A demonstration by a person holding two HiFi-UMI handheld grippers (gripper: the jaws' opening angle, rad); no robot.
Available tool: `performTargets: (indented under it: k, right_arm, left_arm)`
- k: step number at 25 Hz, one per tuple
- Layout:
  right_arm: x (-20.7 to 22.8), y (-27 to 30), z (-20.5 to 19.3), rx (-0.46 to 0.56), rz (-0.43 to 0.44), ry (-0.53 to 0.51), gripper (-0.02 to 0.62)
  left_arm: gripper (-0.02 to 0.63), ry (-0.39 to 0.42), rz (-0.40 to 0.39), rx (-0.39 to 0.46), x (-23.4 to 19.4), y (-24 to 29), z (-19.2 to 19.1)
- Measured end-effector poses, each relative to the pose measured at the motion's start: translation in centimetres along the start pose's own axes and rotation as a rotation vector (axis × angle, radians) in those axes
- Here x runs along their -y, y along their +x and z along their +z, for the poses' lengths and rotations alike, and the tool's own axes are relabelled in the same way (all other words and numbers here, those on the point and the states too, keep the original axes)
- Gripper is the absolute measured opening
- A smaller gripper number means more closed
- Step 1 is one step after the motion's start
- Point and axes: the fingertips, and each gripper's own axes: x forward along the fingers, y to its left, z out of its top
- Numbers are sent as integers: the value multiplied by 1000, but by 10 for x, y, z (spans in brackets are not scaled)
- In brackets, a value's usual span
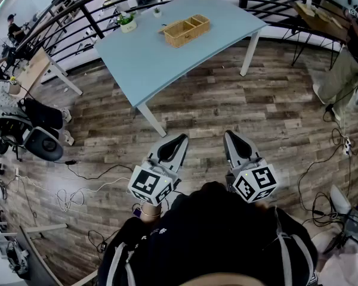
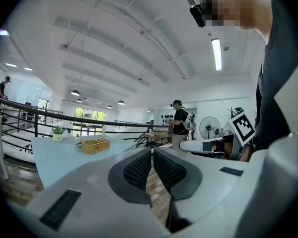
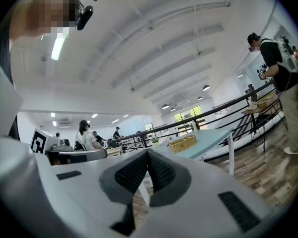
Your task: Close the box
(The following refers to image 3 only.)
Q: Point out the black metal railing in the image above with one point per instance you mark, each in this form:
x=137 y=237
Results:
x=223 y=107

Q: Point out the white pot flowering plant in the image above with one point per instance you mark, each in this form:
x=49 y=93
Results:
x=155 y=144

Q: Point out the pale plastic bottle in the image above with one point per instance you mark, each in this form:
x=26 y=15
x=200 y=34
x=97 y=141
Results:
x=194 y=127

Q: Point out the light blue table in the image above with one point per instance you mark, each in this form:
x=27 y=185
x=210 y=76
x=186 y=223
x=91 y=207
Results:
x=208 y=137

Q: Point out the person's face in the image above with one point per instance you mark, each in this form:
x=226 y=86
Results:
x=34 y=14

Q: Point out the long ceiling light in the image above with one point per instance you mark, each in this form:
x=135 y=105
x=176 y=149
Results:
x=57 y=47

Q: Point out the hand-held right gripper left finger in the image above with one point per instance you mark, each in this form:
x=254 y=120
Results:
x=89 y=190

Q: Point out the woven wicker tissue box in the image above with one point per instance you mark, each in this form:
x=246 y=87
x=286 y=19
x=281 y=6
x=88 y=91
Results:
x=182 y=145

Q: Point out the black head-worn camera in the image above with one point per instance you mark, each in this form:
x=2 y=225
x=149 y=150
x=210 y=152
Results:
x=84 y=17

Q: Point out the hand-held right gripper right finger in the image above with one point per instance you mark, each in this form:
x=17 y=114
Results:
x=193 y=207

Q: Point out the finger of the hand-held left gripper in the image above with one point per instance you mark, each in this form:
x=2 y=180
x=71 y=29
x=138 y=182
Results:
x=84 y=154

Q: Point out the person's black shirt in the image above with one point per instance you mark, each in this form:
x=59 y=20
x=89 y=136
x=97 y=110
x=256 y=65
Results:
x=3 y=58

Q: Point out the wooden table black hairpin legs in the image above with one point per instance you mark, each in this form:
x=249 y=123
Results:
x=253 y=111

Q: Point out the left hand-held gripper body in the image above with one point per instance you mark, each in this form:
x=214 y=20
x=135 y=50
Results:
x=39 y=142

